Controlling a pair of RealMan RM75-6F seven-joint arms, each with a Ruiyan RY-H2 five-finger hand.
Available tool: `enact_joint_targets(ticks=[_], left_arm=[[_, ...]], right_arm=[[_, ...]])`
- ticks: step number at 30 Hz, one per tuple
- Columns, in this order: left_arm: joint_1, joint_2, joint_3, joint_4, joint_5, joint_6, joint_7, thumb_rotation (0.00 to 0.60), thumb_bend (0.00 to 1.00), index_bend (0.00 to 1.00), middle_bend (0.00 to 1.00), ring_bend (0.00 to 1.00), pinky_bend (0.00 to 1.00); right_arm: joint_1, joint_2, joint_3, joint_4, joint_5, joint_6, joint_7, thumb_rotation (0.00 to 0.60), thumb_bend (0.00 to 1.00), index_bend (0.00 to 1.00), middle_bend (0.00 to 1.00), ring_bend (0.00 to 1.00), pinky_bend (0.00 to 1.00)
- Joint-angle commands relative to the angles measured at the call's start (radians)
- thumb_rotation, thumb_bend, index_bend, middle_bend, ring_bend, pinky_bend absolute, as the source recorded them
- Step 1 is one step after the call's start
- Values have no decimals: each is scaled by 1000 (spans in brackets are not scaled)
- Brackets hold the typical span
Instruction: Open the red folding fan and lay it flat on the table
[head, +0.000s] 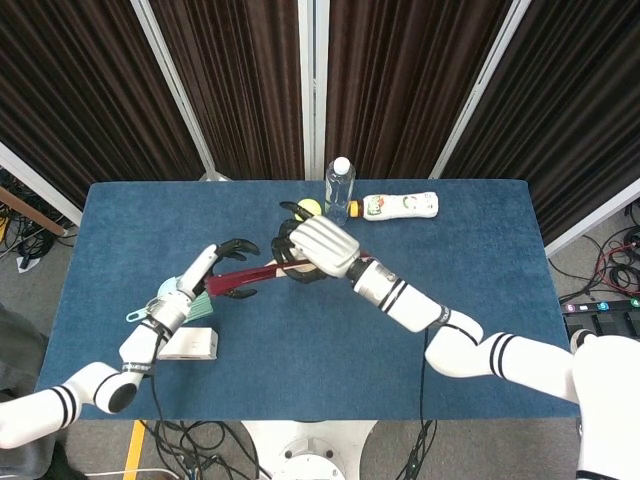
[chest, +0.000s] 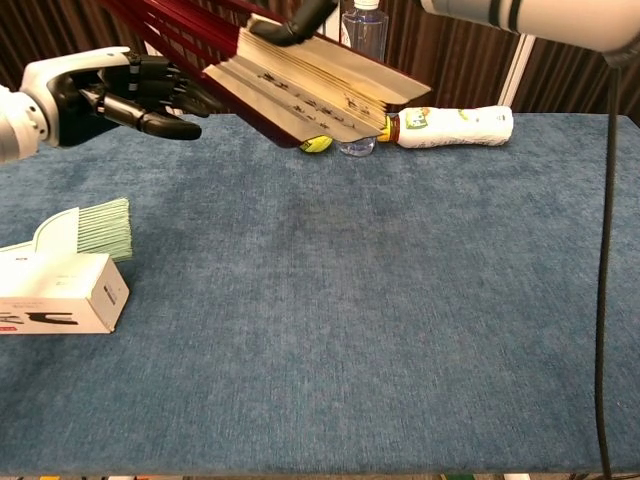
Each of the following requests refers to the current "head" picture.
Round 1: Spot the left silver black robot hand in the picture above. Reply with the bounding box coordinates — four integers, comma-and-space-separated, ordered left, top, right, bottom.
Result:
169, 238, 261, 301

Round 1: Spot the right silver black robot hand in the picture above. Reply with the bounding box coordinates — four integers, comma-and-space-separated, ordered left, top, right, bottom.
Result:
272, 200, 362, 285

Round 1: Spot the red ribbed paper folding fan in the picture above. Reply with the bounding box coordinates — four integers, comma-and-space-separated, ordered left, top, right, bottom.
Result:
204, 252, 375, 300

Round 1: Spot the pale green hand brush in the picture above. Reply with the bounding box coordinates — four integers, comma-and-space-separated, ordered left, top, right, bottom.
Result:
125, 274, 214, 324

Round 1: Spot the yellow tennis ball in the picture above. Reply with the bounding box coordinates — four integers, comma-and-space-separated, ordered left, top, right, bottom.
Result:
294, 198, 322, 221

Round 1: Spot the clear plastic water bottle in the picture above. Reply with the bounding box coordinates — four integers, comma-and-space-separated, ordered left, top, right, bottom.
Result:
324, 156, 357, 227

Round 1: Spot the white cardboard box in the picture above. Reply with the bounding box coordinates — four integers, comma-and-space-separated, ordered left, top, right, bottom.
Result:
157, 327, 220, 361

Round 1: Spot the white bottle with yellow cap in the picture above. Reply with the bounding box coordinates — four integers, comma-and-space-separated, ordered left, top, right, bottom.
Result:
348, 192, 440, 221

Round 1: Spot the blue table cloth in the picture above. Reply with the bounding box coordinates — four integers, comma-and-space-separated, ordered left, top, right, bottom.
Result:
34, 179, 586, 421

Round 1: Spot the brown wooden bar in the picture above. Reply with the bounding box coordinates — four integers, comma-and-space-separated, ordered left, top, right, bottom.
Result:
0, 187, 67, 237

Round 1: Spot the dark pleated divider panel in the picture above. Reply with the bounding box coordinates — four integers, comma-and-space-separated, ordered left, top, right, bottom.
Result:
134, 0, 314, 181
0, 0, 216, 221
434, 0, 640, 254
314, 0, 531, 181

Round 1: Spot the yellow floor tape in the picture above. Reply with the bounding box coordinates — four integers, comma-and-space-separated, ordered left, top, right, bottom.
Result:
122, 419, 147, 480

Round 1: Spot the black numbered button panel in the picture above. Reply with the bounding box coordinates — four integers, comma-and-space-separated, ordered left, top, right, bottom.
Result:
559, 297, 640, 346

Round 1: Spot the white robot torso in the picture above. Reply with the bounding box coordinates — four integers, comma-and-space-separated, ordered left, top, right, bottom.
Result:
569, 332, 640, 480

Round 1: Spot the tangled floor cable bundle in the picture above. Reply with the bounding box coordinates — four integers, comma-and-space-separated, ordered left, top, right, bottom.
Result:
549, 209, 640, 306
0, 169, 76, 274
139, 418, 264, 480

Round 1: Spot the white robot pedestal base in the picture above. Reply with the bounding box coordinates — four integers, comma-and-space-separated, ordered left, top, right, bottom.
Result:
239, 418, 381, 480

